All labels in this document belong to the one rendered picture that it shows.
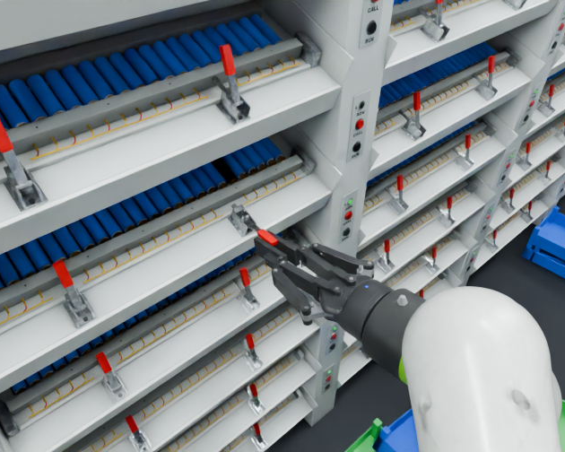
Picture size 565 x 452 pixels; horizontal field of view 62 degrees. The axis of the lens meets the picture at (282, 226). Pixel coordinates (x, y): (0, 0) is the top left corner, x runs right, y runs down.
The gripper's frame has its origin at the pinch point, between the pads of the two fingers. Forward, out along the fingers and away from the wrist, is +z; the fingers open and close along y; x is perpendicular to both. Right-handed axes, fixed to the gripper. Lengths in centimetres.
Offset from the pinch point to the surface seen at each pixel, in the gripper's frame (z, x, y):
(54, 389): 15.7, -15.2, -34.1
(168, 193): 15.9, 7.5, -7.5
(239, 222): 7.5, 2.3, -1.0
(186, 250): 9.0, 1.3, -10.0
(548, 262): 7, -88, 135
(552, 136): 17, -37, 138
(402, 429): 1, -87, 35
